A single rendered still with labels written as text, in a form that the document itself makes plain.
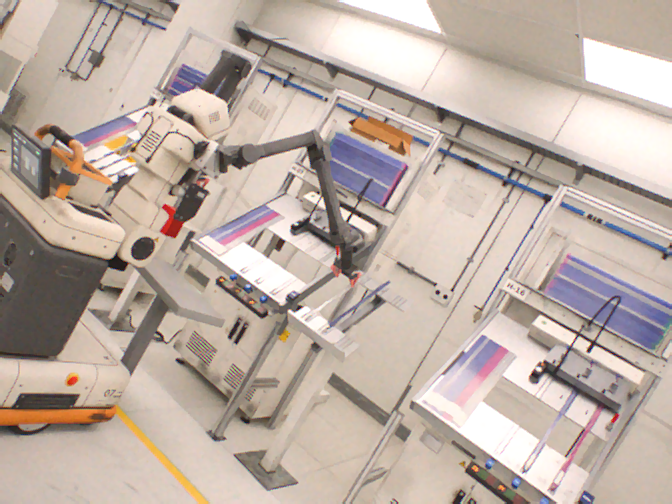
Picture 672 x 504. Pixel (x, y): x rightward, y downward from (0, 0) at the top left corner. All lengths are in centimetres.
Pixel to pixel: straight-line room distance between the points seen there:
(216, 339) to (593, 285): 198
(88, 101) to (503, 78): 497
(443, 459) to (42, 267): 181
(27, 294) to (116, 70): 565
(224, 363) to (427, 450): 122
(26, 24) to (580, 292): 576
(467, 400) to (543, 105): 284
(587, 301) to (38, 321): 220
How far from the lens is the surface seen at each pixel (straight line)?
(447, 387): 240
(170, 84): 427
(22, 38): 671
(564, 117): 460
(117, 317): 353
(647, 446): 422
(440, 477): 267
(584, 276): 271
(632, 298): 270
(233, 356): 313
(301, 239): 302
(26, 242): 200
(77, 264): 196
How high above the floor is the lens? 120
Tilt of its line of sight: 3 degrees down
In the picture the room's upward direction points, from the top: 30 degrees clockwise
